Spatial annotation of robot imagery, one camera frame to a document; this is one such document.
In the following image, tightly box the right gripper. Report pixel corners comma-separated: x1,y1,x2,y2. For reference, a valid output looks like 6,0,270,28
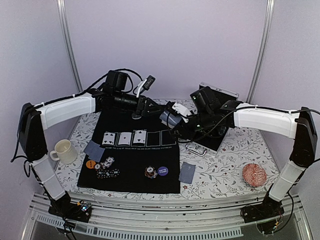
169,109,214,140

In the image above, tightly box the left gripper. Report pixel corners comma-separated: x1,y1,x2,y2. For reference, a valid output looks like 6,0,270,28
114,91,166,117

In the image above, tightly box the clear acrylic dealer button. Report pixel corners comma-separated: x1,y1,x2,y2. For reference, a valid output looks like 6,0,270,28
131,113,142,120

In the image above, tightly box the two of clubs card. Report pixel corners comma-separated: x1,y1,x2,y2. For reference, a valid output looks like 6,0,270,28
132,130,147,145

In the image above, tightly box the ace of diamonds card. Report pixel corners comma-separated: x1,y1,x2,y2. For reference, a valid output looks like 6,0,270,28
117,132,132,146

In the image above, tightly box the dealt blue card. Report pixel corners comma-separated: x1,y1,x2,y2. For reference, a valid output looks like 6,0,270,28
87,147,105,163
83,140,100,156
178,162,196,184

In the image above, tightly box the four of clubs card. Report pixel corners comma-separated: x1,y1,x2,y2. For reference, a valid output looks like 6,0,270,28
101,132,118,146

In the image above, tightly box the purple small blind button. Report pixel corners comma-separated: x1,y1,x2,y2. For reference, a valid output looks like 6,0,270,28
157,166,169,177

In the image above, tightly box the orange black poker chip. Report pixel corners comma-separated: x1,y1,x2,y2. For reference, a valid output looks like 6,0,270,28
144,166,158,179

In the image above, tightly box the black white chip stack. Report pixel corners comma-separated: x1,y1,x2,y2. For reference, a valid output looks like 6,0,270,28
93,156,120,179

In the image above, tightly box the orange big blind button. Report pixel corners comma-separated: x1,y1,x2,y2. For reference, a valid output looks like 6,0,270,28
85,160,97,169

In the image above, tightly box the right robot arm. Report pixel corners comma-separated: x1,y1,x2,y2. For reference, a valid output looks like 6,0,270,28
163,86,318,222

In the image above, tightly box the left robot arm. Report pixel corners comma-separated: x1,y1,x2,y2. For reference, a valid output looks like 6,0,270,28
16,68,161,219

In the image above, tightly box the aluminium poker chip case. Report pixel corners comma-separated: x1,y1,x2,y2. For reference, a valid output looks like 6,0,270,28
185,82,239,157

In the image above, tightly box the black poker playing mat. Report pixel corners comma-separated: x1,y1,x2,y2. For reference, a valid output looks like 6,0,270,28
77,109,180,194

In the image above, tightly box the cream ceramic mug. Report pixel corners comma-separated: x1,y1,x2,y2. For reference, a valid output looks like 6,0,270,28
49,139,78,165

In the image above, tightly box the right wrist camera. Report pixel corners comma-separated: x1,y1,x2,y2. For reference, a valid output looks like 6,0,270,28
170,102,192,123

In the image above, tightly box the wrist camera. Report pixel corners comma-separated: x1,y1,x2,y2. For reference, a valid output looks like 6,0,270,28
136,75,156,98
170,102,192,123

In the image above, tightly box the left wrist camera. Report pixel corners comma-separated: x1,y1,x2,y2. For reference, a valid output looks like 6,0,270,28
136,75,156,98

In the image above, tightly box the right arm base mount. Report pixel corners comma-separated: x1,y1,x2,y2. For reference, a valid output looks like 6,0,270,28
240,197,285,235

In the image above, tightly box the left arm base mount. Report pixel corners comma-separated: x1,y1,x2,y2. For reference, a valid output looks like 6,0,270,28
48,200,92,223

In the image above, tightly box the left aluminium frame post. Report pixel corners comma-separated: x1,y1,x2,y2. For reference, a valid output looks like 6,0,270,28
56,0,84,93

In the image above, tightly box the aluminium frame post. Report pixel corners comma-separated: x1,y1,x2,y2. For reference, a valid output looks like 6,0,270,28
246,0,275,103
56,0,84,93

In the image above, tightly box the right aluminium frame post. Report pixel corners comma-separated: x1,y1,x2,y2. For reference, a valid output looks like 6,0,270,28
246,0,275,103

